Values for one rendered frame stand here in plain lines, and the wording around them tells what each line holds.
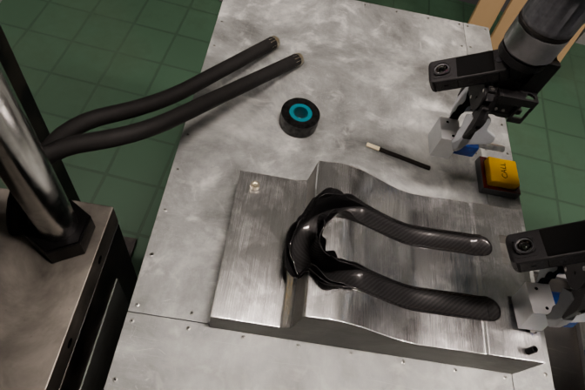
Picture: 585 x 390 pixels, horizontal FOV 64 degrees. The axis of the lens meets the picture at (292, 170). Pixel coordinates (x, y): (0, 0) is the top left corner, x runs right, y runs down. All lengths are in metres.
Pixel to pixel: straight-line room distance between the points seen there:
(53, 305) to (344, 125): 0.63
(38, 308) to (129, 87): 1.41
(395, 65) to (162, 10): 1.52
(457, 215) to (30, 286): 0.71
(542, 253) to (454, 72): 0.29
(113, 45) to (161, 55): 0.21
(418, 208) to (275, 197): 0.25
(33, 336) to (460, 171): 0.83
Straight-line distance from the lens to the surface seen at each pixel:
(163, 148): 1.92
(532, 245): 0.67
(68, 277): 0.86
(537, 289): 0.80
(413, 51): 1.24
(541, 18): 0.70
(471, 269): 0.84
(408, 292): 0.78
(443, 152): 0.89
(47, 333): 0.84
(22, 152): 0.64
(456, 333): 0.79
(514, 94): 0.79
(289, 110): 0.97
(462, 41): 1.34
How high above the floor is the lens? 1.57
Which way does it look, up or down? 56 degrees down
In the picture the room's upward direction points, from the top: 16 degrees clockwise
